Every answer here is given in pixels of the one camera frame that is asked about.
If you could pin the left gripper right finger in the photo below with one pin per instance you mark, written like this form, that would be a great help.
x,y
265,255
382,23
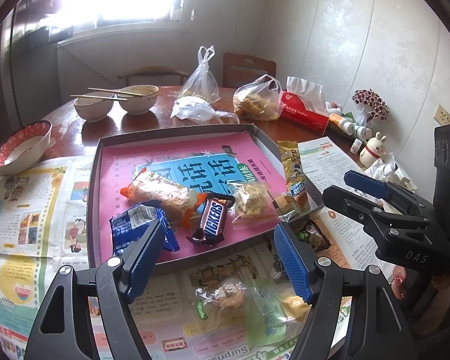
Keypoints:
x,y
377,328

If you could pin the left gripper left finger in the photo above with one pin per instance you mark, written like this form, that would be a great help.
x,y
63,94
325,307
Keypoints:
x,y
63,329

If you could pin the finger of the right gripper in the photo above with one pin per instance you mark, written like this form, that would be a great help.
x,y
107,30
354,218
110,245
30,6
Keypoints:
x,y
399,197
401,239

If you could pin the black snack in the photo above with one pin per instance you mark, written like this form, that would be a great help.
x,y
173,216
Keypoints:
x,y
312,235

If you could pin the dark brown cake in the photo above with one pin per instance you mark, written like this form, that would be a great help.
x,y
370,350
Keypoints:
x,y
278,272

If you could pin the yellow cartoon snack packet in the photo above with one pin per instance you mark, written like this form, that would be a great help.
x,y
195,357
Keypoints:
x,y
293,173

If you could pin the blue biscuit packet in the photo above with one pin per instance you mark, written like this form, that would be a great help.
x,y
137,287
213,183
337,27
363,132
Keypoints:
x,y
130,225

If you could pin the small yellow cake packet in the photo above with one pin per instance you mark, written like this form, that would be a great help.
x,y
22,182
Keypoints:
x,y
286,207

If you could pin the clear pastry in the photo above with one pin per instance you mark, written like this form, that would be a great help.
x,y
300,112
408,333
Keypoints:
x,y
253,203

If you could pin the orange cracker packet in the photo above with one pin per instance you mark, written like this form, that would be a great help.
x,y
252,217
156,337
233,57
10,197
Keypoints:
x,y
161,194

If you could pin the Snickers bar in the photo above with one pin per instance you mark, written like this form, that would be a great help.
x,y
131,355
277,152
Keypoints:
x,y
210,230

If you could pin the plastic bag of fried snacks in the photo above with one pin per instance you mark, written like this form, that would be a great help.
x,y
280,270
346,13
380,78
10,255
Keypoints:
x,y
259,100

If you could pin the person's right hand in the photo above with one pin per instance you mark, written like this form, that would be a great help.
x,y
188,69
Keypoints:
x,y
424,298

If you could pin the crumpled white tissue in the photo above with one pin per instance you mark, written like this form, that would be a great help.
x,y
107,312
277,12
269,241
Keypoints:
x,y
386,168

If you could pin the rabbit figurine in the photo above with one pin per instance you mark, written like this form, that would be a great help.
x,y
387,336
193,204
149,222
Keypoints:
x,y
373,150

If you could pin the small white bottle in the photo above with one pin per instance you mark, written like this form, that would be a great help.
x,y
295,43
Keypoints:
x,y
362,133

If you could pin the right newspaper sheet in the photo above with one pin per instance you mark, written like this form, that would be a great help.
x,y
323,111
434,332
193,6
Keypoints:
x,y
325,164

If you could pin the orange capped bottle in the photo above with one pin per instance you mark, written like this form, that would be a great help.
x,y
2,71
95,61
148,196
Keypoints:
x,y
342,123

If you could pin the red flower decoration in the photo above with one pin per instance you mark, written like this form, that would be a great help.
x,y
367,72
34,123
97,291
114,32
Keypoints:
x,y
372,106

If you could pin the green wrapped snack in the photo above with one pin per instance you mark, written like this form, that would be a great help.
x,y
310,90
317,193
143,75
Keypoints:
x,y
273,313

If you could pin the student newspaper sheet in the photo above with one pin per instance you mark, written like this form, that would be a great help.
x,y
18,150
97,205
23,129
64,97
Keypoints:
x,y
43,226

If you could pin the red tissue pack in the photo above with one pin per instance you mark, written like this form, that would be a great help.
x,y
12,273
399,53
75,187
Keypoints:
x,y
304,104

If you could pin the round cookie clear wrapper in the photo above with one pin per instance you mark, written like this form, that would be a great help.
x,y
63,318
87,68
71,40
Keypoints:
x,y
213,303

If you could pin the red rimmed bowl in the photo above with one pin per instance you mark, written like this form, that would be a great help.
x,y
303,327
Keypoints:
x,y
25,148

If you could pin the wooden chair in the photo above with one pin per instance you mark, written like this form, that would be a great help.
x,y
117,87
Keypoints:
x,y
239,69

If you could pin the left white bowl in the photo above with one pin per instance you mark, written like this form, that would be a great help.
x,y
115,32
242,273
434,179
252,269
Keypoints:
x,y
93,110

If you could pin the white bowl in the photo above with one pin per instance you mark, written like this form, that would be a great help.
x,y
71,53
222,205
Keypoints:
x,y
93,110
139,99

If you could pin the crumpled white plastic bag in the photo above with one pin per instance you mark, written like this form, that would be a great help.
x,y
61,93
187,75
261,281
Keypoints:
x,y
199,111

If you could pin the tall clear plastic bag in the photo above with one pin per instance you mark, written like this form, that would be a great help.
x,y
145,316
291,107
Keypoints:
x,y
202,82

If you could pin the right white bowl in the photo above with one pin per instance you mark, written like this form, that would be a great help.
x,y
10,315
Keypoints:
x,y
139,99

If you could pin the black refrigerator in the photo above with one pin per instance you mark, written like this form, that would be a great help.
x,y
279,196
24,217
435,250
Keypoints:
x,y
29,82

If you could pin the wall power socket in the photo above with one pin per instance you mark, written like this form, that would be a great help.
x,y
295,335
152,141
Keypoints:
x,y
442,116

